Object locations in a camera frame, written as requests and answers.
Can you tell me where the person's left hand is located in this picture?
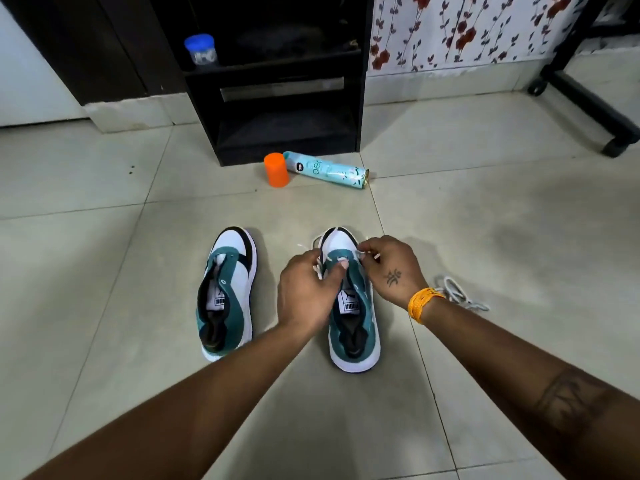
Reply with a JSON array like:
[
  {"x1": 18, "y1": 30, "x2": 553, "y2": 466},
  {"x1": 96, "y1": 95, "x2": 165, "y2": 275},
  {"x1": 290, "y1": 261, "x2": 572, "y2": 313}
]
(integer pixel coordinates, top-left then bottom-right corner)
[{"x1": 276, "y1": 249, "x2": 350, "y2": 337}]

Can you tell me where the person's right hand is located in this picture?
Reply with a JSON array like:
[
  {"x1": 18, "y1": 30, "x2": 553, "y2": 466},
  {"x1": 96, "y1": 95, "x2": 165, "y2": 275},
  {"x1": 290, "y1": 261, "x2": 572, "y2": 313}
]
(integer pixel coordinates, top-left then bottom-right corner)
[{"x1": 356, "y1": 236, "x2": 430, "y2": 311}]

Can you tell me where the white shoelace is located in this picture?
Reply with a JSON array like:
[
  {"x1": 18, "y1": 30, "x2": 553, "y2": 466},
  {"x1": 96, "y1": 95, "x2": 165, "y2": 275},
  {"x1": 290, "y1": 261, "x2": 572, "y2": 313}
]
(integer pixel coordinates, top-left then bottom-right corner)
[
  {"x1": 296, "y1": 235, "x2": 382, "y2": 281},
  {"x1": 433, "y1": 276, "x2": 491, "y2": 313}
]

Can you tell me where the teal white laced sneaker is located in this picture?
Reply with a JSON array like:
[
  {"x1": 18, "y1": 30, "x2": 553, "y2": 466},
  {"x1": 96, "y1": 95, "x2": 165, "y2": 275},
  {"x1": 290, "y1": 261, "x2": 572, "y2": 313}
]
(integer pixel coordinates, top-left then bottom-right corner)
[{"x1": 312, "y1": 226, "x2": 382, "y2": 374}]

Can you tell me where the person's left forearm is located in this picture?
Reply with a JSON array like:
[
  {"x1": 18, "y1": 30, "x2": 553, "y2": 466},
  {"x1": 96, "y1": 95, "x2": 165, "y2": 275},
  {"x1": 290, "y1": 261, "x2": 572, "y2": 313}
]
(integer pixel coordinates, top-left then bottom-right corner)
[{"x1": 22, "y1": 322, "x2": 321, "y2": 480}]

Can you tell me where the person's right forearm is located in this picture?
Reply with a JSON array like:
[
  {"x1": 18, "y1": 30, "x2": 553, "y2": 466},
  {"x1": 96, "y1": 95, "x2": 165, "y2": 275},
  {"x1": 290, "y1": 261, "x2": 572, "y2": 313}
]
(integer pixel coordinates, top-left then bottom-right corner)
[{"x1": 419, "y1": 295, "x2": 640, "y2": 480}]

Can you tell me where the orange thread wristband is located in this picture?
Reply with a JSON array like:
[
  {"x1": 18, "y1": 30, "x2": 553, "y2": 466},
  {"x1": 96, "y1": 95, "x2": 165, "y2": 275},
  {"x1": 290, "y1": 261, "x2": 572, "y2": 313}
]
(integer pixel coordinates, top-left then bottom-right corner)
[{"x1": 407, "y1": 287, "x2": 447, "y2": 325}]

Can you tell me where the light blue spray can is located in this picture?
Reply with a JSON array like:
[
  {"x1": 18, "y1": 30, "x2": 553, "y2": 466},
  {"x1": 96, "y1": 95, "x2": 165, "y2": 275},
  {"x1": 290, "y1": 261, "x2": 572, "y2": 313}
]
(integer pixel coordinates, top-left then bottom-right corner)
[{"x1": 282, "y1": 151, "x2": 370, "y2": 190}]

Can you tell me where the loose white shoelace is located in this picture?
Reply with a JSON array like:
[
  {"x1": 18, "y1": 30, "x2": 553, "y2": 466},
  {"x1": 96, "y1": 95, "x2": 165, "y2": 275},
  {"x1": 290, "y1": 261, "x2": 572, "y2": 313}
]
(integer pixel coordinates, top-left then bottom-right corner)
[{"x1": 433, "y1": 276, "x2": 491, "y2": 313}]

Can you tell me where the teal white unlaced sneaker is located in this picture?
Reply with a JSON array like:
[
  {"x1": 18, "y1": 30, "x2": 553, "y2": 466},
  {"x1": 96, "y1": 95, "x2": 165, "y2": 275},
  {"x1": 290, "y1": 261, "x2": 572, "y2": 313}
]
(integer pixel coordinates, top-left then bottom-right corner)
[{"x1": 195, "y1": 226, "x2": 258, "y2": 363}]

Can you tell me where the orange plastic cap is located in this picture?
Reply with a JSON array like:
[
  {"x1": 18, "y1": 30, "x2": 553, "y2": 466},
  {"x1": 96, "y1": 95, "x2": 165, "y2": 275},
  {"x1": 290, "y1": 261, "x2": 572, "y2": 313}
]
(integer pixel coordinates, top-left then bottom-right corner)
[{"x1": 263, "y1": 152, "x2": 291, "y2": 189}]

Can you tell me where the black wooden shelf unit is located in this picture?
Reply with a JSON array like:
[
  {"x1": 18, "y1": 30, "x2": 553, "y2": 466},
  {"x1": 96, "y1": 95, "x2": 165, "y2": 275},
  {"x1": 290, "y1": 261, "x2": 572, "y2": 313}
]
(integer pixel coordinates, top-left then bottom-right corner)
[{"x1": 148, "y1": 0, "x2": 376, "y2": 167}]

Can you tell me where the blue lidded plastic jar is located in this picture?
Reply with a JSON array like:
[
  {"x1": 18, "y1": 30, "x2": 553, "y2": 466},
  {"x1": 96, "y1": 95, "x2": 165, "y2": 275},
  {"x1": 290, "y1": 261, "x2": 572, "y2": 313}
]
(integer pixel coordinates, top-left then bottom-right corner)
[{"x1": 183, "y1": 33, "x2": 219, "y2": 66}]

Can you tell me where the black wheeled stand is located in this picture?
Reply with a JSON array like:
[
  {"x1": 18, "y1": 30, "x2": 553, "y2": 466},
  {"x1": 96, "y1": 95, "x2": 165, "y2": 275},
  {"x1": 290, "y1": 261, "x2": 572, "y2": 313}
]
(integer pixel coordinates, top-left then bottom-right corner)
[{"x1": 527, "y1": 0, "x2": 640, "y2": 158}]

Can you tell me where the dark wooden door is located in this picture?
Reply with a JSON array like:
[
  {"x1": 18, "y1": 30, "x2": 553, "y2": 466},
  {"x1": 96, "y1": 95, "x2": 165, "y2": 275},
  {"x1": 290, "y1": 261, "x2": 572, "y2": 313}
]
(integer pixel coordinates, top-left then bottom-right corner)
[{"x1": 0, "y1": 0, "x2": 187, "y2": 107}]

